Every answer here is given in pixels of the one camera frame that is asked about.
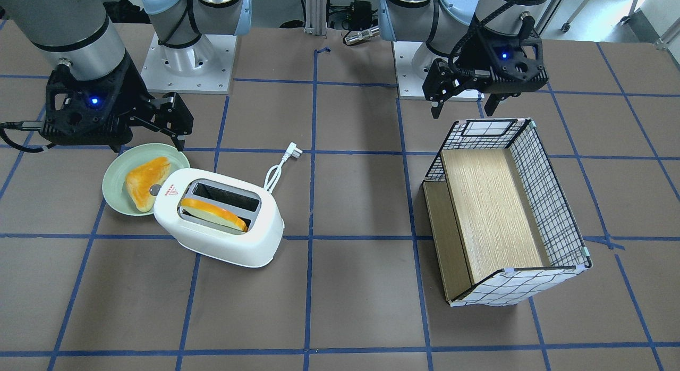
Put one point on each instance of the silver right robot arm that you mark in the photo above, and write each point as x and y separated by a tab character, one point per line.
80	34

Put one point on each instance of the black power adapter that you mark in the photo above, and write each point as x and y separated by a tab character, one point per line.
360	15

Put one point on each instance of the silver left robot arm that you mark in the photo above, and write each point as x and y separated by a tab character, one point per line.
443	26

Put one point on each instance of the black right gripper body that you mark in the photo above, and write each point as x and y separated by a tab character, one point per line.
129	82

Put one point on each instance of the light green plate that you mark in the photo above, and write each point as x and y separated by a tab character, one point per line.
113	185

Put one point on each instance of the triangular toast on plate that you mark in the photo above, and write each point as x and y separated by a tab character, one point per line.
139	181

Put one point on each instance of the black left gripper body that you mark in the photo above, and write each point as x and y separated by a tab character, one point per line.
474	56

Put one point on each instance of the bread slice in toaster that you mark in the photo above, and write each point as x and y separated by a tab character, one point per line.
214	214

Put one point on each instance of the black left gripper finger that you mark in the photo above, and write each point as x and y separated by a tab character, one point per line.
492	103
444	80

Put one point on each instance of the white two-slot toaster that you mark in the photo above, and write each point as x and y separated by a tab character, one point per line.
257	207

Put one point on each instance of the grid-patterned wooden box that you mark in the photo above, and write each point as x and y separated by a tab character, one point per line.
502	226

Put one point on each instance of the aluminium frame post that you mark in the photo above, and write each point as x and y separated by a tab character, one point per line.
315	17

